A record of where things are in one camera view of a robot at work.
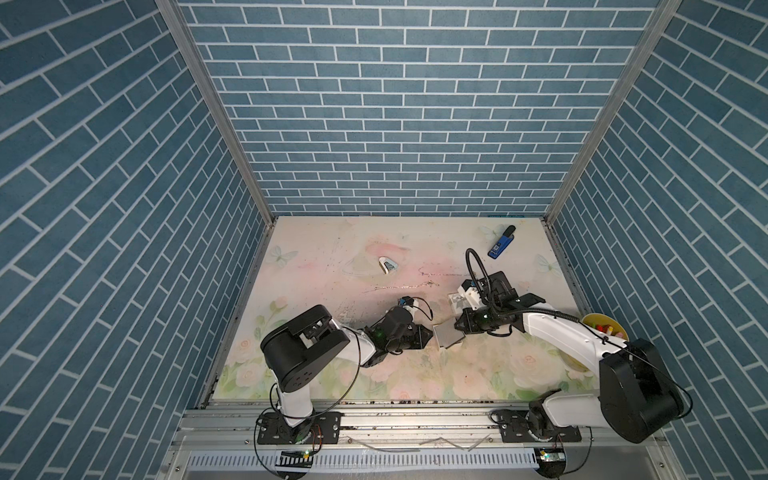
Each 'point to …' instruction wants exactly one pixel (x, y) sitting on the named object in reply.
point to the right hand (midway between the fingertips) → (458, 326)
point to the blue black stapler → (502, 243)
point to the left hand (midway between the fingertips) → (439, 340)
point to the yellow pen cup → (606, 324)
